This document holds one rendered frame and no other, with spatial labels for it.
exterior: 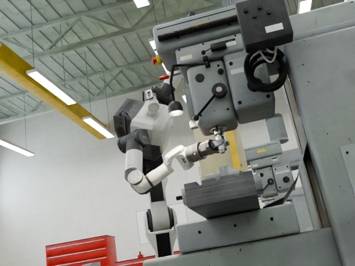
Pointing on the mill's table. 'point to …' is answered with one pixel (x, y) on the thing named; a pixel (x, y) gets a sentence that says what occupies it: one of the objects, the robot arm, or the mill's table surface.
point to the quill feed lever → (218, 89)
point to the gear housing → (231, 46)
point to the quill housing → (213, 114)
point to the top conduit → (197, 28)
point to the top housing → (161, 49)
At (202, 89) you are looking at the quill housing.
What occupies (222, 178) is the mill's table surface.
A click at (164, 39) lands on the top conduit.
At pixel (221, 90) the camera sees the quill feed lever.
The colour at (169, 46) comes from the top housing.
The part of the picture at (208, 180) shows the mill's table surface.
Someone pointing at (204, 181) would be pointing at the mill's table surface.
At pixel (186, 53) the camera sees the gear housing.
